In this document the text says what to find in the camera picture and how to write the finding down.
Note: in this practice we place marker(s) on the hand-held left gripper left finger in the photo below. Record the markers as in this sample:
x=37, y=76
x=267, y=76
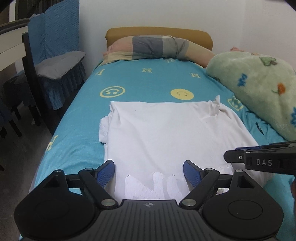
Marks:
x=106, y=173

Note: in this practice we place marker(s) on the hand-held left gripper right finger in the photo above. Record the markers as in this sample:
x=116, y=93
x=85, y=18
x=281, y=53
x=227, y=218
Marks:
x=192, y=175

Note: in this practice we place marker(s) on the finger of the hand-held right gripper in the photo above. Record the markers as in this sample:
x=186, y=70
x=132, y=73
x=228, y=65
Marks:
x=234, y=157
x=248, y=148

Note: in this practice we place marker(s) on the white shirt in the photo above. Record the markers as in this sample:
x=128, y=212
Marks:
x=166, y=129

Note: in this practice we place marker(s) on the green fleece printed blanket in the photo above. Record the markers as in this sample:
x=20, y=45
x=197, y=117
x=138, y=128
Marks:
x=254, y=92

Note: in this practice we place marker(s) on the pink plush toy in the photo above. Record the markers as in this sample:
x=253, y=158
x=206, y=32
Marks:
x=236, y=49

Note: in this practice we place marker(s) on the blue covered chair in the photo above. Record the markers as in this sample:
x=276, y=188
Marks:
x=9, y=120
x=57, y=27

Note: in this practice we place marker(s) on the grey seat cushion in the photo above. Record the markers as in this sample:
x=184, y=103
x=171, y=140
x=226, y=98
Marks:
x=60, y=64

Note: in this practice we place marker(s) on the checked pillow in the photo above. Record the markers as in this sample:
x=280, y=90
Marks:
x=148, y=46

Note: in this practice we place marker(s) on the white table with black legs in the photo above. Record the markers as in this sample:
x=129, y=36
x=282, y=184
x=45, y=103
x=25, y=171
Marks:
x=9, y=44

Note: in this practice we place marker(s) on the dark barred window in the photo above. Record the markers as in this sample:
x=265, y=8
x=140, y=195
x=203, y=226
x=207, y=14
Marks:
x=25, y=11

